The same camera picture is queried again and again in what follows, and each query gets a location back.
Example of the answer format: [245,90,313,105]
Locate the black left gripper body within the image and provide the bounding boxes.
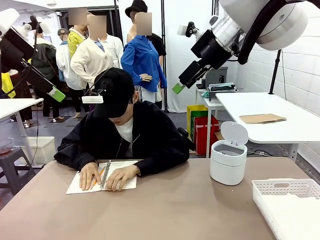
[0,27,35,75]

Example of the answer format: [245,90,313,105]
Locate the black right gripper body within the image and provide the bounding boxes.
[190,29,241,70]

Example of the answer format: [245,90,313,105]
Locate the white spiral notebook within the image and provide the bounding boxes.
[65,160,139,195]

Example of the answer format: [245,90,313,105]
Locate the person's right forearm black sleeve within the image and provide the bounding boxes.
[53,146,100,174]

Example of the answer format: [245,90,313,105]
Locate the person's left forearm black sleeve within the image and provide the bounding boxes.
[133,146,190,177]

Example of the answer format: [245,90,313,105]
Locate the person's right hand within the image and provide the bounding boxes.
[79,161,103,192]

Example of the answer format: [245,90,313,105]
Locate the person's left hand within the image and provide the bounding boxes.
[104,164,141,193]

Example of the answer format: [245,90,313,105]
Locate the grey box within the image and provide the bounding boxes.
[204,65,229,90]

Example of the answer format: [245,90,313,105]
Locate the dark green jacket mannequin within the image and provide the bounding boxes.
[30,36,62,121]

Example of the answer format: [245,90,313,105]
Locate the small white side table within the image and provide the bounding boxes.
[195,86,226,159]

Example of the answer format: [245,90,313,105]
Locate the white shirt capped mannequin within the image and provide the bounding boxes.
[55,28,81,91]

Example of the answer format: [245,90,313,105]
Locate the yellow garment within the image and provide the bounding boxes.
[0,72,17,99]

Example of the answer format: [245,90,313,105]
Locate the white table with leg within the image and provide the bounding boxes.
[0,97,45,167]

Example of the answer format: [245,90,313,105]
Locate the yellow green bag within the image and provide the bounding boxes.
[186,104,209,141]

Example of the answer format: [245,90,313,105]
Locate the black t-shirt mannequin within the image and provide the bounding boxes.
[126,21,168,71]

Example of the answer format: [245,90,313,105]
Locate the blue shirt mannequin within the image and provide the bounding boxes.
[120,12,168,103]

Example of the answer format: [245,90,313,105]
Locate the yellow jacket mannequin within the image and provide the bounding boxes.
[66,7,89,60]

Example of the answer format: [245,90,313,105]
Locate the white cardigan mannequin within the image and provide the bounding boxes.
[70,14,125,96]

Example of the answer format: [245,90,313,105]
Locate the red bag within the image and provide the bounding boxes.
[193,115,221,156]

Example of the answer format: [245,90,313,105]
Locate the black light stand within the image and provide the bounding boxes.
[268,49,283,95]

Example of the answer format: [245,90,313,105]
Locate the person in black jacket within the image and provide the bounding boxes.
[53,67,190,177]

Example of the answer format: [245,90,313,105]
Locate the white floor bin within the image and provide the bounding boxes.
[21,136,57,166]

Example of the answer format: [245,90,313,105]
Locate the large white table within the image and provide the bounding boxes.
[215,91,320,163]

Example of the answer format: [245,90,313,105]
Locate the glass bowl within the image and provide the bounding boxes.
[0,137,15,156]

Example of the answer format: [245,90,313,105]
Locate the black baseball cap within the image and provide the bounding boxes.
[92,67,136,119]

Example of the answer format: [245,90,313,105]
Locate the brown cardboard piece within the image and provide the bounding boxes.
[239,113,288,125]

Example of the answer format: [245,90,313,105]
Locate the black bucket hat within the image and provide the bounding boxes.
[124,0,149,19]

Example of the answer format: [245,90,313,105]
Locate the grey plastic stool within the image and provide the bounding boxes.
[0,147,37,196]

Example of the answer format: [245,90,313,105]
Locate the white lidded trash bin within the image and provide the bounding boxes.
[209,121,249,186]

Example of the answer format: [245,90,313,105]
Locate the yellow pencil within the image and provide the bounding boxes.
[89,166,107,190]

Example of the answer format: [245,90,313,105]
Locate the white perforated plastic basket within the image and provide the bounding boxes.
[251,177,320,240]

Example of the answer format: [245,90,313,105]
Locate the white paper sheet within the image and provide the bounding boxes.
[261,191,320,240]

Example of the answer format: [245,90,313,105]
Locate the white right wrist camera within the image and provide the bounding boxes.
[176,21,201,39]

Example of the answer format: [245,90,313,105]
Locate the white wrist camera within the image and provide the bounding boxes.
[23,15,52,35]
[176,21,201,39]

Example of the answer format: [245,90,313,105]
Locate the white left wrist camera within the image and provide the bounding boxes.
[23,15,52,35]

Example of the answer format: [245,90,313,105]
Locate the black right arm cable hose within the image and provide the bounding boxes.
[236,0,289,66]

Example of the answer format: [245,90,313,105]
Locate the thin black hanging cable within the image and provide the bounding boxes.
[31,21,43,166]

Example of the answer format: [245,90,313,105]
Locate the white head-mounted camera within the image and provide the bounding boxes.
[81,88,107,105]

